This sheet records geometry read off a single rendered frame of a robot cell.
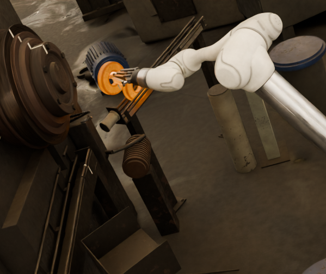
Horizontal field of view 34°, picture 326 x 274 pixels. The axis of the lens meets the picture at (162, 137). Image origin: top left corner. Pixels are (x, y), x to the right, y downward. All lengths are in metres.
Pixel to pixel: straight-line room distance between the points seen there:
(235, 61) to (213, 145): 1.59
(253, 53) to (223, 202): 1.25
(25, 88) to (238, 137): 1.32
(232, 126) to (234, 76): 1.08
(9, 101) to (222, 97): 1.20
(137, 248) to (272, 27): 0.88
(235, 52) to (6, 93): 0.78
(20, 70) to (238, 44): 0.75
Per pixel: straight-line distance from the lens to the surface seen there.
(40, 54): 1.97
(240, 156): 2.93
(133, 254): 1.91
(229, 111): 2.77
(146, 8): 4.83
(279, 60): 3.04
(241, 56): 1.77
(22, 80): 1.93
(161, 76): 2.29
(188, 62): 2.37
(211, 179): 3.05
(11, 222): 1.89
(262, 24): 1.89
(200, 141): 3.39
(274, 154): 3.01
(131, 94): 2.64
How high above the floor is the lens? 1.84
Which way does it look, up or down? 31 degrees down
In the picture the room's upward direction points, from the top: 24 degrees counter-clockwise
